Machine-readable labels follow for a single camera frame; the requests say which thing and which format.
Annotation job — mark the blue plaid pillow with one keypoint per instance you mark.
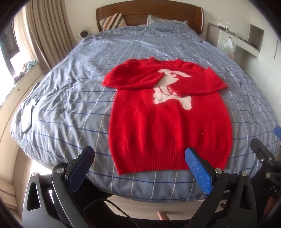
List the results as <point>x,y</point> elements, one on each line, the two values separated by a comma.
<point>163,22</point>

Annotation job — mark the beige curtain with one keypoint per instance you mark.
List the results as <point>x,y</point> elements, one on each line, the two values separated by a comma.
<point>47,32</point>

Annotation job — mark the red knit sweater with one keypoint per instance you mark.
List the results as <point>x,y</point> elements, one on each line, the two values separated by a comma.
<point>166,125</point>

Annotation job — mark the grey folded cloth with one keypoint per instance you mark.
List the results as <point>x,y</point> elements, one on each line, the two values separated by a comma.
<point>28,115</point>

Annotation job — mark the white plastic bag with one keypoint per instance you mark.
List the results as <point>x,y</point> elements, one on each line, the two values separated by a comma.
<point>228,45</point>

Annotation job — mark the wooden headboard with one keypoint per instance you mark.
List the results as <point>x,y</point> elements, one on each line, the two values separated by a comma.
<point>140,15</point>

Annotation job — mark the white built-in desk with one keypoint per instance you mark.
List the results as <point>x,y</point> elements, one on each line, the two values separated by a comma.
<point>237,37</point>

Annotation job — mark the window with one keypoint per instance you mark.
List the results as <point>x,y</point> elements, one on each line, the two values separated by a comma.
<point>9,43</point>

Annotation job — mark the small round black speaker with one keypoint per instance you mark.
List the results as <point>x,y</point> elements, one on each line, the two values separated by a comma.
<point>84,34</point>

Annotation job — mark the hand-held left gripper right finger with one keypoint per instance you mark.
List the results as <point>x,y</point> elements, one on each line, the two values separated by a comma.
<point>198,172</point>

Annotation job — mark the striped pillow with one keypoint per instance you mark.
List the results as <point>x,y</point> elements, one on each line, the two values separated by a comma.
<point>112,21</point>

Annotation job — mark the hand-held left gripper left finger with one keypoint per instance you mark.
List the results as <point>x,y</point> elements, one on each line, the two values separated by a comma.
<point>80,170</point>

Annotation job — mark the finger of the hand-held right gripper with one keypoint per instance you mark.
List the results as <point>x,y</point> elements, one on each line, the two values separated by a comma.
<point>263,154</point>
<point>278,132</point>

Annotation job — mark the blue plaid duvet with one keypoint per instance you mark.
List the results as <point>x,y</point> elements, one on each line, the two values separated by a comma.
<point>72,103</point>

